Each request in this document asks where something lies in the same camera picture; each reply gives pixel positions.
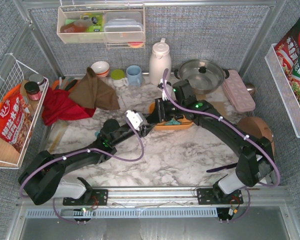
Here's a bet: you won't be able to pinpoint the red seasoning packet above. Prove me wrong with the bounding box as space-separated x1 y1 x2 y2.
274 17 300 75

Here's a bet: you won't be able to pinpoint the white orange striped bowl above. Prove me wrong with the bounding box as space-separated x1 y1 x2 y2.
90 61 110 78

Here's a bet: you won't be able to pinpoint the white mesh basket right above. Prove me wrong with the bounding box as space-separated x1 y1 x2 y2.
264 43 300 138

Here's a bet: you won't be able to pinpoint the red jar black lid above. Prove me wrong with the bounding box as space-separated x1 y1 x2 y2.
24 81 42 101

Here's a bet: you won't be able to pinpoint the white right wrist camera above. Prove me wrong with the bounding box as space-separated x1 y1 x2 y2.
157 78 173 101

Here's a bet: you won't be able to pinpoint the orange bottle in rack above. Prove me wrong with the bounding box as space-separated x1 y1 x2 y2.
60 19 93 33

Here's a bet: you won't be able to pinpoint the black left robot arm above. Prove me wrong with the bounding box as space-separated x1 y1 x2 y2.
18 118 156 205

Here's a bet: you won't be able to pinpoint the orange plastic basket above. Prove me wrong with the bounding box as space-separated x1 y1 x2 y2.
149 102 195 132

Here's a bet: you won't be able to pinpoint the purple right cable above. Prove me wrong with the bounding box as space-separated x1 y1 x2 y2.
162 67 282 223

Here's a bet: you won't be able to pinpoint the glass jar silver lid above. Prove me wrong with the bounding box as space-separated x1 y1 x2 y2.
29 73 46 92

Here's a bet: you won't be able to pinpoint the white thermos jug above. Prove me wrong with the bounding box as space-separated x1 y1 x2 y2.
149 38 172 86

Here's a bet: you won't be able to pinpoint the steel round object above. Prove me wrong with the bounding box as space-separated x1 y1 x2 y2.
244 82 257 97

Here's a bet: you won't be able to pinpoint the red cloth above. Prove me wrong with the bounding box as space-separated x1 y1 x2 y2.
41 87 96 126

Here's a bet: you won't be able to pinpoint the green lidded white cup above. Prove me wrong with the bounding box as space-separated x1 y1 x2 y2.
110 69 129 88

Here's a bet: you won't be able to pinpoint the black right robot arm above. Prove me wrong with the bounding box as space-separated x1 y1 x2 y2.
147 79 280 202

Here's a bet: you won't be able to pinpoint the white wire basket left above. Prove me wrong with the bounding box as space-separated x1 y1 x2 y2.
0 53 49 169

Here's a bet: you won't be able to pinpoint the steel pot with lid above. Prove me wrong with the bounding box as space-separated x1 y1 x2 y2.
173 59 230 95

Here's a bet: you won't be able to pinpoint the green package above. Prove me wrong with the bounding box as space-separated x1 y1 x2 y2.
80 13 105 33

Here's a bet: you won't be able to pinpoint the cream wall rack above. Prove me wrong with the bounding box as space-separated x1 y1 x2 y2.
56 3 146 49

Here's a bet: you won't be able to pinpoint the clear plastic containers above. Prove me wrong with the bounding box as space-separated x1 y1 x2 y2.
103 11 144 43

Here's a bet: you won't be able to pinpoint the round wooden board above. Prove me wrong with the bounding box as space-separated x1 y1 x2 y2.
237 116 275 154

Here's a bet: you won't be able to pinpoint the pink egg tray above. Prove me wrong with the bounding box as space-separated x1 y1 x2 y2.
221 69 256 113

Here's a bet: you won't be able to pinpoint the blue mug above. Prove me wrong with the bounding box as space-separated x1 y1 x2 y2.
126 65 144 87

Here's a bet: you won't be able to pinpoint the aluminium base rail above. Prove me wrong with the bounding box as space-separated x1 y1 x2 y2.
33 185 292 208

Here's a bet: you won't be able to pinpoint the brown cloth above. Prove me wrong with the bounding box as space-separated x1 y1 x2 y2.
68 67 120 111

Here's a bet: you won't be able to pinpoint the small brown cardboard sheet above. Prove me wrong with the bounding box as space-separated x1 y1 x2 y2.
196 94 207 101

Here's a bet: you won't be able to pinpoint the orange snack bag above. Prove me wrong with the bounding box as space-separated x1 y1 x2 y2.
0 84 32 153

